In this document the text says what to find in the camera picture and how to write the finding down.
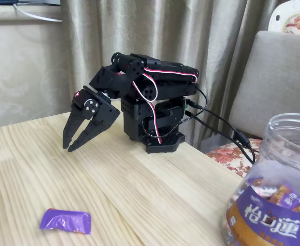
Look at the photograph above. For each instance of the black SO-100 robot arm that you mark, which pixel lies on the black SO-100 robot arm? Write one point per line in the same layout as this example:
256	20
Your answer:
165	89

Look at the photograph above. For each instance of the clear plastic candy jar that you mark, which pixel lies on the clear plastic candy jar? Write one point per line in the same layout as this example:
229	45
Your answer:
267	225

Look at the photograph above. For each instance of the floral seat cushion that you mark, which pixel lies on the floral seat cushion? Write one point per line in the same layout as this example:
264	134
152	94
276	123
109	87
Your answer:
226	156

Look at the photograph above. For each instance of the beige window sill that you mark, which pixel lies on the beige window sill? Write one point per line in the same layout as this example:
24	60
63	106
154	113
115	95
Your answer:
1	12

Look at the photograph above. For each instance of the grey upholstered chair back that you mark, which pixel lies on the grey upholstered chair back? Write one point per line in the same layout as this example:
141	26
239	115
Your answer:
280	77

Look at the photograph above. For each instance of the white floral chair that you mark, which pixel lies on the white floral chair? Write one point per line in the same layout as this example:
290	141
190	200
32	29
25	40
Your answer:
298	23

